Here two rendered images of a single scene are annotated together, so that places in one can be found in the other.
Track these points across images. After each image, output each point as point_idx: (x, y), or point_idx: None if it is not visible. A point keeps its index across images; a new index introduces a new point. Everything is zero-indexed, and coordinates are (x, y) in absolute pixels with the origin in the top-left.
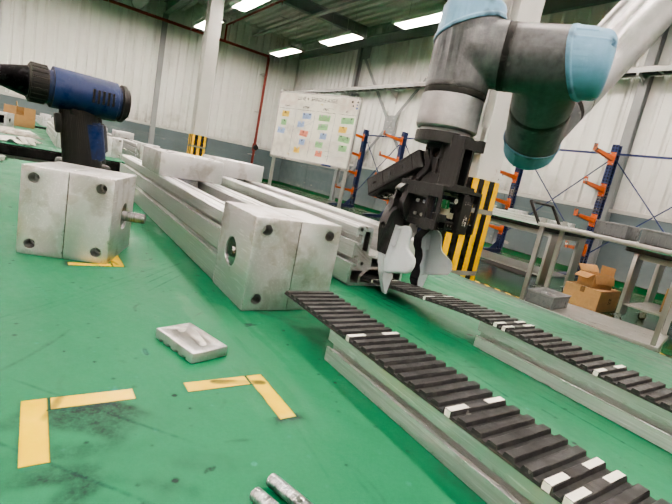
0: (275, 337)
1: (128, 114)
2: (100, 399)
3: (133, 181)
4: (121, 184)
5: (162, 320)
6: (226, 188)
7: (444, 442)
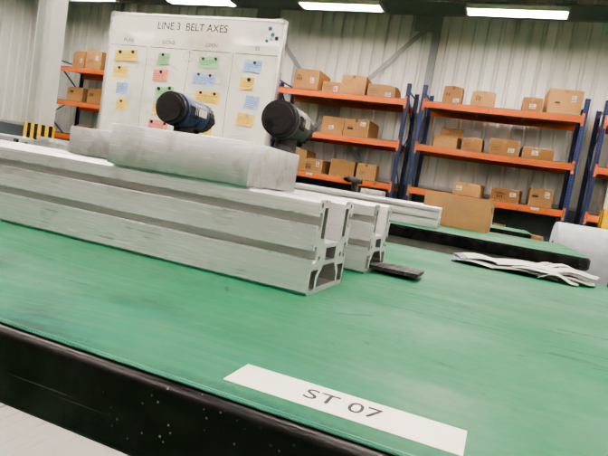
0: None
1: (158, 114)
2: None
3: (67, 148)
4: (55, 146)
5: None
6: (44, 147)
7: None
